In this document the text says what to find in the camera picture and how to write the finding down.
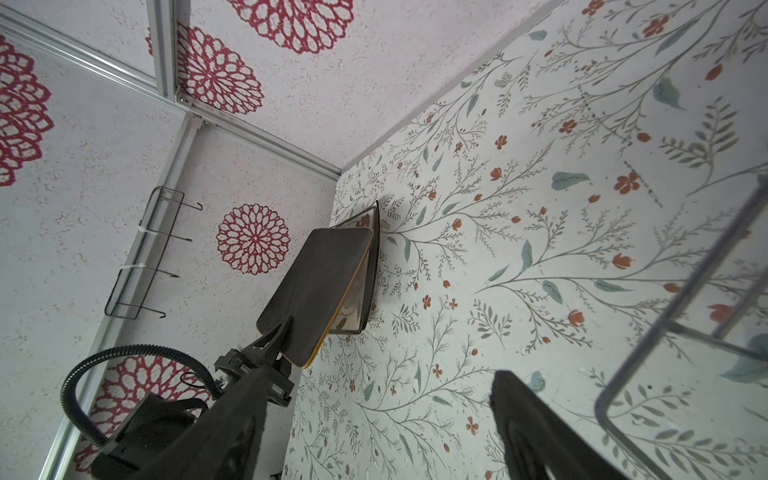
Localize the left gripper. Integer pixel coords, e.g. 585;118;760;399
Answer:
214;317;294;407

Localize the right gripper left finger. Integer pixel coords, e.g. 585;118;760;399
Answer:
131;369;270;479

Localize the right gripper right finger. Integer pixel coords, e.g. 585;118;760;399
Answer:
489;370;624;480

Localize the black plate with gold rim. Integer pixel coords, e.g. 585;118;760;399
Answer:
257;227;373;368

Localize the large black square plate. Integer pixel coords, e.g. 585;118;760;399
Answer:
329;201;381;335

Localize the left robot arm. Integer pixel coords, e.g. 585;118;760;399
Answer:
91;319;293;479

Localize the black wire wall basket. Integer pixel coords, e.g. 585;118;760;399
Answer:
104;186;204;320

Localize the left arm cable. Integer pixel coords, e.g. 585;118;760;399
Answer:
59;344;223;448

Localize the wire dish rack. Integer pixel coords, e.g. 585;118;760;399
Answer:
594;180;767;479

